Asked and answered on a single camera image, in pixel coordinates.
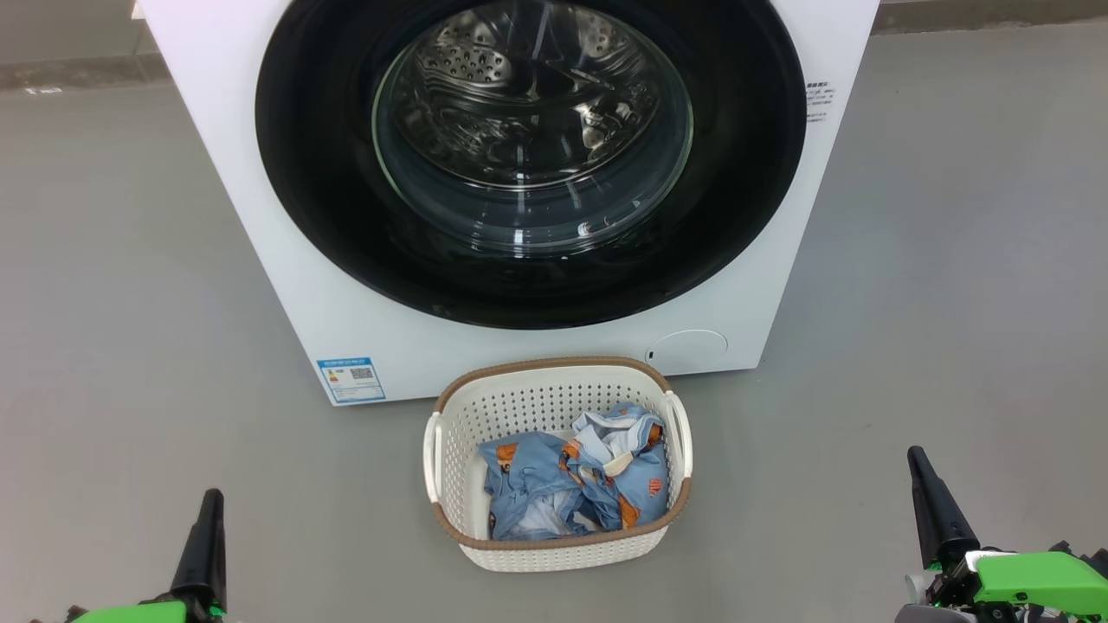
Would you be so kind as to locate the blue garment with white lining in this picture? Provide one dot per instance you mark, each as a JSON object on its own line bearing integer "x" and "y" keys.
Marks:
{"x": 640, "y": 472}

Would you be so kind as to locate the cream perforated laundry basket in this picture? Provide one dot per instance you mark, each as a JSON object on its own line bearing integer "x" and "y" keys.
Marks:
{"x": 454, "y": 407}

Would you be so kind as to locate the white front-load washing machine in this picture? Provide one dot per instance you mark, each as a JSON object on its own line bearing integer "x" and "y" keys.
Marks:
{"x": 225, "y": 216}

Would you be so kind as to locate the round drain filter cover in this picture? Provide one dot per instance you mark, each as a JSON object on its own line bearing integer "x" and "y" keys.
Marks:
{"x": 688, "y": 350}

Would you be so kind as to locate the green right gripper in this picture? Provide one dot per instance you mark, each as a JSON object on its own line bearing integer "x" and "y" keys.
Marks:
{"x": 1039, "y": 580}

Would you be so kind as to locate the round black glass washer door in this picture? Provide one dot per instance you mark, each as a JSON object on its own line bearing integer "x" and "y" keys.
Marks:
{"x": 346, "y": 225}

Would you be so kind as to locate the blue energy label sticker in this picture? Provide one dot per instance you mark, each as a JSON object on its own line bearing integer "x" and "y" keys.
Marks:
{"x": 351, "y": 381}

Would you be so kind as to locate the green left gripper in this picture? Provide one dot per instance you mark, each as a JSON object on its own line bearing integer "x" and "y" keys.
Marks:
{"x": 138, "y": 613}

